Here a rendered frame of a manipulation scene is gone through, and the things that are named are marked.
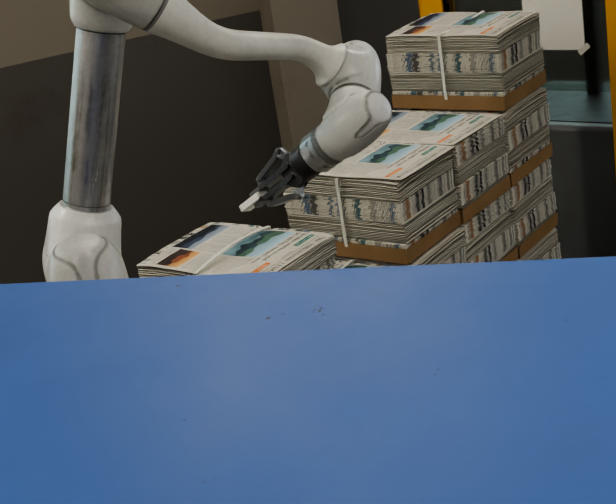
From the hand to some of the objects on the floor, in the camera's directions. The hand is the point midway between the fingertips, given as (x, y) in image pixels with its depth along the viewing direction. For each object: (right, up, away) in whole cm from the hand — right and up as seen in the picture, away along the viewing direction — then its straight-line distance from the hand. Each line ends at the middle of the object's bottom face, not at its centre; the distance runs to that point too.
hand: (253, 201), depth 279 cm
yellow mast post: (+128, -48, +153) cm, 205 cm away
